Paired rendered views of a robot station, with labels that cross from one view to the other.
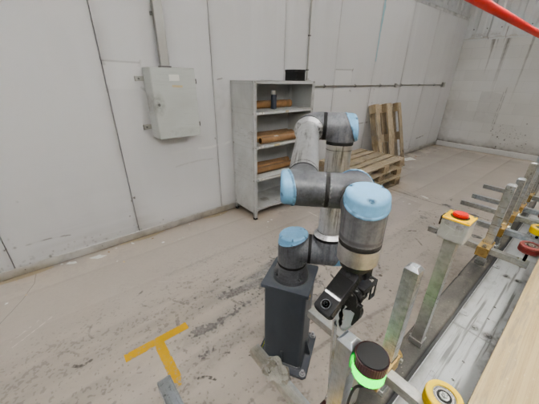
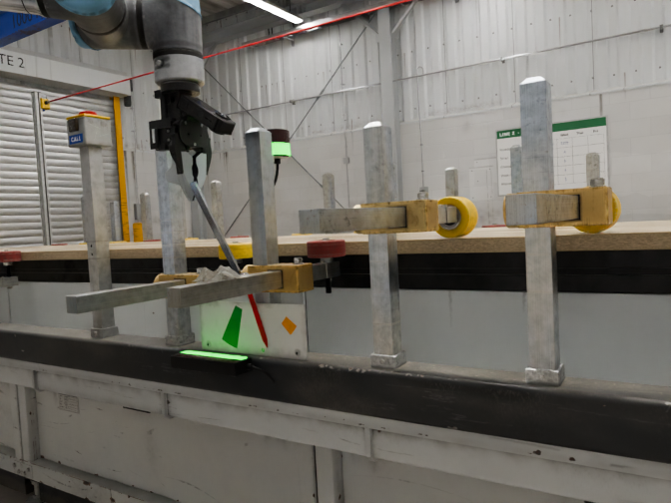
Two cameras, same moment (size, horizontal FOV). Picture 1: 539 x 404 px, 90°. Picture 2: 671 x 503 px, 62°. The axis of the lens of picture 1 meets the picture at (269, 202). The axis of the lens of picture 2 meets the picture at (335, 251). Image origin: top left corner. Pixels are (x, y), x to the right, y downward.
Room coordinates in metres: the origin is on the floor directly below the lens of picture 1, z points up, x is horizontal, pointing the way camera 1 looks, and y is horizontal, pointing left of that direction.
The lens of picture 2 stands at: (0.56, 0.88, 0.94)
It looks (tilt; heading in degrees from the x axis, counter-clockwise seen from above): 3 degrees down; 252
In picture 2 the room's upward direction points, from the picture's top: 3 degrees counter-clockwise
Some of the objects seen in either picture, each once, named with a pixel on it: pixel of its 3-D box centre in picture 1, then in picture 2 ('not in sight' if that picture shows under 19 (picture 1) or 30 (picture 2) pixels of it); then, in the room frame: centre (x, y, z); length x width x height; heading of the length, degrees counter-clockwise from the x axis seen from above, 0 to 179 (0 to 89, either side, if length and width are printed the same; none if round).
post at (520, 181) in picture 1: (504, 218); not in sight; (1.32, -1.31, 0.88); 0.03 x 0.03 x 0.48; 40
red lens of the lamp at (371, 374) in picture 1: (370, 359); (274, 137); (0.32, -0.19, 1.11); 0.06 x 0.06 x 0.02
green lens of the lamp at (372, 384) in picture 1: (369, 368); (275, 150); (0.32, -0.19, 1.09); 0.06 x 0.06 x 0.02
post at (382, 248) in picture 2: not in sight; (383, 268); (0.20, 0.03, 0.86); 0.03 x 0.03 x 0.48; 40
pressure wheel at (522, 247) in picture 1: (526, 254); (8, 266); (1.02, -1.18, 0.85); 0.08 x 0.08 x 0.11
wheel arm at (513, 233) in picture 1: (488, 225); not in sight; (1.33, -1.25, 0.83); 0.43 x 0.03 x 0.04; 40
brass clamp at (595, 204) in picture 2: not in sight; (556, 208); (0.02, 0.24, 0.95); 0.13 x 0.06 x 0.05; 130
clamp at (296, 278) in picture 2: not in sight; (277, 276); (0.34, -0.14, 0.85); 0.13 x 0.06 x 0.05; 130
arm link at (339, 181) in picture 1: (352, 192); (109, 20); (0.61, -0.20, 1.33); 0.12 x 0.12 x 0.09; 81
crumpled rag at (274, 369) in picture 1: (276, 369); (220, 271); (0.46, -0.02, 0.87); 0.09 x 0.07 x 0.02; 40
